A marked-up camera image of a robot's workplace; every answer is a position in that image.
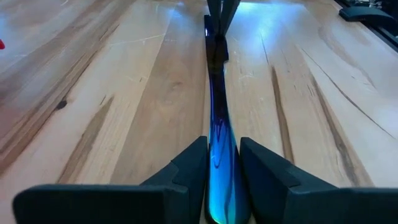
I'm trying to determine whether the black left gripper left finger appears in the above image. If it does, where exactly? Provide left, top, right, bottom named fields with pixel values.
left=12, top=136, right=208, bottom=224

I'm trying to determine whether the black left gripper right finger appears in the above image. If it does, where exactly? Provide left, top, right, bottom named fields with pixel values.
left=239, top=136, right=398, bottom=224

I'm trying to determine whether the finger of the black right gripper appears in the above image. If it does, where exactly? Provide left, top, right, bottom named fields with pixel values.
left=206, top=0, right=222, bottom=35
left=222, top=0, right=242, bottom=35

